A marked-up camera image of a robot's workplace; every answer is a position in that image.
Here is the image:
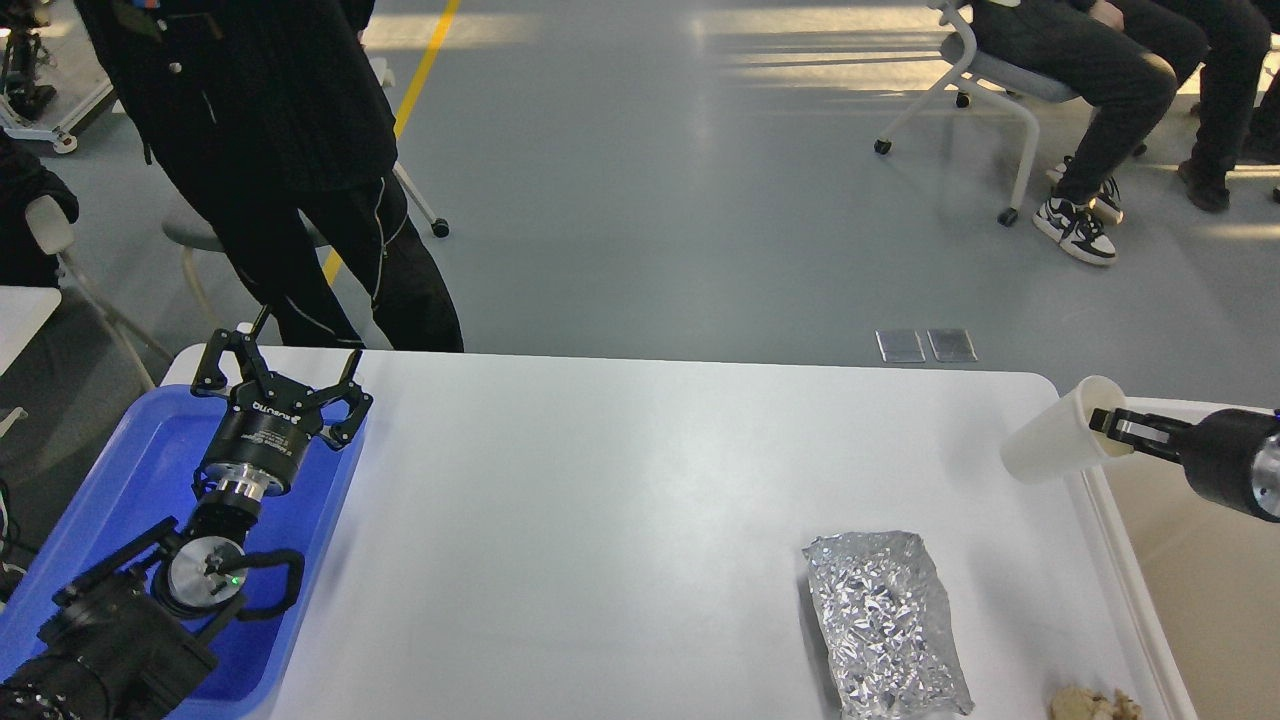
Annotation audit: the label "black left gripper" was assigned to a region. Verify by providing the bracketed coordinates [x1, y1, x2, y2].
[189, 307, 372, 498]

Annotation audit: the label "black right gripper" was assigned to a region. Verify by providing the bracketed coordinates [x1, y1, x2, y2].
[1088, 407, 1279, 523]

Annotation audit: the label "white paper cup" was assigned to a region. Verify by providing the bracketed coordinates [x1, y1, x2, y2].
[1000, 375, 1134, 482]

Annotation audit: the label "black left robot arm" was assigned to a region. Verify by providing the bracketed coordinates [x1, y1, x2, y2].
[3, 325, 372, 719]

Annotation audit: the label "white plastic bin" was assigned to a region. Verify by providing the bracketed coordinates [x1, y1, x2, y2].
[1100, 454, 1279, 719]

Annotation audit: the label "blue plastic tray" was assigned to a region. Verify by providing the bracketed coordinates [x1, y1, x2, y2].
[1, 386, 365, 719]

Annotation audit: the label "white side table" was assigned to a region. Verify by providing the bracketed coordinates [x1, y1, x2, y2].
[0, 284, 61, 374]

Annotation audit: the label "standing person in black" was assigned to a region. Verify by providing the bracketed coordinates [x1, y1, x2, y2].
[76, 1, 465, 352]

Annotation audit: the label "crumpled brown paper wad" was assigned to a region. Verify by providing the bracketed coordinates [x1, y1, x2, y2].
[1050, 685, 1146, 720]

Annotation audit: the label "left metal floor plate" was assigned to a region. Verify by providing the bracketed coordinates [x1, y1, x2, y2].
[876, 329, 927, 364]

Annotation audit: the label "white chair far left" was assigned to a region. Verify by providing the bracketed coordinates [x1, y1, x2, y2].
[24, 195, 173, 392]

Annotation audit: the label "person at left edge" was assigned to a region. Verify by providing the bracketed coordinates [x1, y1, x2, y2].
[1, 132, 81, 288]

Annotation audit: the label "crumpled silver foil bag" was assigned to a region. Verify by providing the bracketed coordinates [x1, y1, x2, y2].
[803, 530, 975, 719]

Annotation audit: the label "seated person black trousers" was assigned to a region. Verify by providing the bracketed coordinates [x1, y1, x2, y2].
[970, 1, 1208, 266]

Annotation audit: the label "white equipment base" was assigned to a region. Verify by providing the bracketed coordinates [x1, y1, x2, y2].
[1, 1, 115, 155]

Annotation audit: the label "white chair right background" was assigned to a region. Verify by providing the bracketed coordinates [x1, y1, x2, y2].
[873, 1, 1079, 227]

